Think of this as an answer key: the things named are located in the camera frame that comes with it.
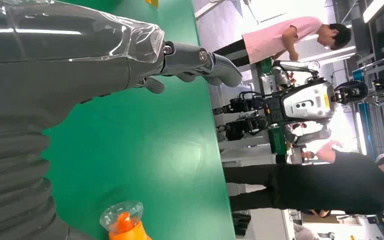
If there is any orange plastic bottle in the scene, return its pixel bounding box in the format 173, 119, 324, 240
99, 201, 153, 240

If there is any person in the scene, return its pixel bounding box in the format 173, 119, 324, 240
223, 140, 384, 216
213, 15, 353, 67

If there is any silver and black humanoid robot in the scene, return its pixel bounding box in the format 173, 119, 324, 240
213, 59, 369, 148

